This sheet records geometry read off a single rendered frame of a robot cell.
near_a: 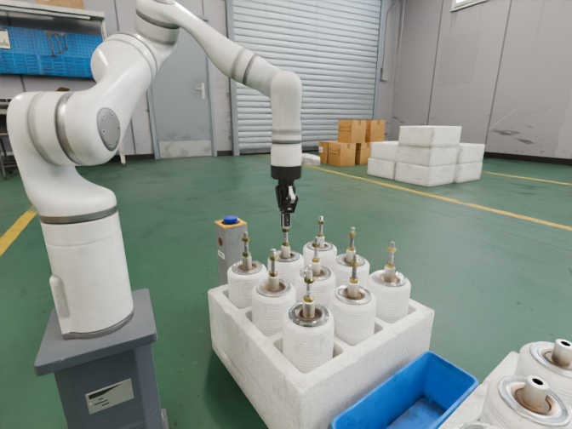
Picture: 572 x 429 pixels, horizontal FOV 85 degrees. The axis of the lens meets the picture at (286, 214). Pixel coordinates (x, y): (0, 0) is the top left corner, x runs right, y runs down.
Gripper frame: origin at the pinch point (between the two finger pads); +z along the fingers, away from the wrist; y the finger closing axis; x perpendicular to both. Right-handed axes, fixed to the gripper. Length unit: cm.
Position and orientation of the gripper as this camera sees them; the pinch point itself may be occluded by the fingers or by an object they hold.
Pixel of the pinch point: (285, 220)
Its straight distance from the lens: 80.1
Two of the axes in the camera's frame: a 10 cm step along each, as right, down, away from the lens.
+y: 2.8, 2.8, -9.2
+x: 9.6, -0.7, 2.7
